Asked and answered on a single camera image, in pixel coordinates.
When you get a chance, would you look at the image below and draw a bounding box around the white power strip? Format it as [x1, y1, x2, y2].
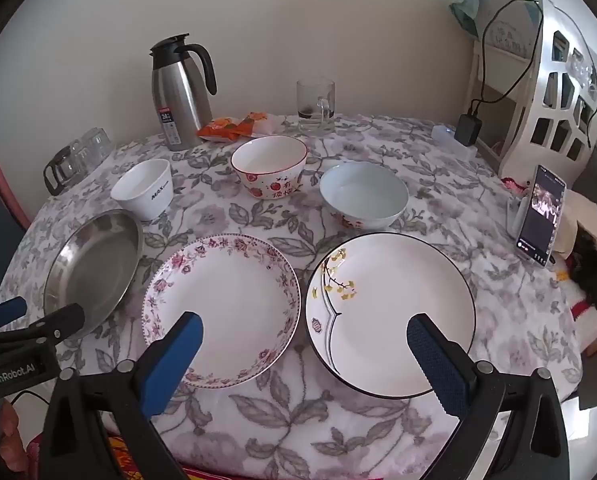
[431, 125, 477, 160]

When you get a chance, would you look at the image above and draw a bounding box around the small white bowl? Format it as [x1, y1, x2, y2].
[110, 158, 173, 222]

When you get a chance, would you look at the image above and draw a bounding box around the dark cloth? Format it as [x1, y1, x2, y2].
[571, 234, 597, 309]

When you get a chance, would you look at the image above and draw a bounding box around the stainless steel plate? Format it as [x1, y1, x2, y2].
[43, 210, 144, 338]

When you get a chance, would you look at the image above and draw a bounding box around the white cutout shelf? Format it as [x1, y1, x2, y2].
[471, 0, 597, 181]

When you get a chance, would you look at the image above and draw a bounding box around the strawberry print bowl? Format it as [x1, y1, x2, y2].
[230, 136, 308, 201]

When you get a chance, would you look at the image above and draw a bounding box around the person's left hand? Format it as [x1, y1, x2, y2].
[0, 402, 32, 480]

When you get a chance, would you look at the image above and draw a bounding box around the orange snack packet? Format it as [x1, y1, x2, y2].
[236, 111, 285, 138]
[196, 116, 244, 143]

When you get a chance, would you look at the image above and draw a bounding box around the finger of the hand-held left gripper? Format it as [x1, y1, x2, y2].
[0, 302, 86, 346]
[0, 296, 28, 333]

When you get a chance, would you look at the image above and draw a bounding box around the teal cloth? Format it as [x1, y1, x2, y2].
[450, 0, 485, 37]

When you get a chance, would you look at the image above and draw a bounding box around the clear glass mug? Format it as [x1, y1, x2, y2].
[296, 78, 337, 137]

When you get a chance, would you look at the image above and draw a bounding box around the light blue bowl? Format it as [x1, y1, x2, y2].
[319, 162, 410, 231]

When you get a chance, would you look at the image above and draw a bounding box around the black rim ginkgo plate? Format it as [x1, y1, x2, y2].
[305, 232, 476, 400]

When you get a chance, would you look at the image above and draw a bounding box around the stainless steel thermos jug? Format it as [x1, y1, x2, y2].
[150, 33, 217, 152]

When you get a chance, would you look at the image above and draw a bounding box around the clear glass cup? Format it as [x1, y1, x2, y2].
[53, 147, 96, 182]
[81, 127, 114, 166]

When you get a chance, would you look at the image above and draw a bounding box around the white phone stand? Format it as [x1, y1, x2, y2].
[507, 195, 529, 237]

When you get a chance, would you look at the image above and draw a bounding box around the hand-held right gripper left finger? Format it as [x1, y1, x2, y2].
[38, 311, 204, 480]

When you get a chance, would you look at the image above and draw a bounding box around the black smartphone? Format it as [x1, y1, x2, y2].
[516, 164, 565, 268]

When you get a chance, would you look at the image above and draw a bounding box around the black cup holder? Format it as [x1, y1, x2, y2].
[43, 157, 66, 196]

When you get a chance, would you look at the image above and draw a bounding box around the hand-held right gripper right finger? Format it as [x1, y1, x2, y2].
[406, 312, 572, 480]

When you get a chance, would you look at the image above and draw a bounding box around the grey floral tablecloth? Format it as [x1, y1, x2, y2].
[0, 112, 584, 476]

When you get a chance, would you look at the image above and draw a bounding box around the pink floral rim plate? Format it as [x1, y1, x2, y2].
[142, 233, 301, 389]

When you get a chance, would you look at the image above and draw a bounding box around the red knitted item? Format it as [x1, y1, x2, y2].
[500, 176, 529, 196]

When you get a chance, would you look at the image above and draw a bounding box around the red patterned cloth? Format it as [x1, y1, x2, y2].
[28, 435, 189, 480]

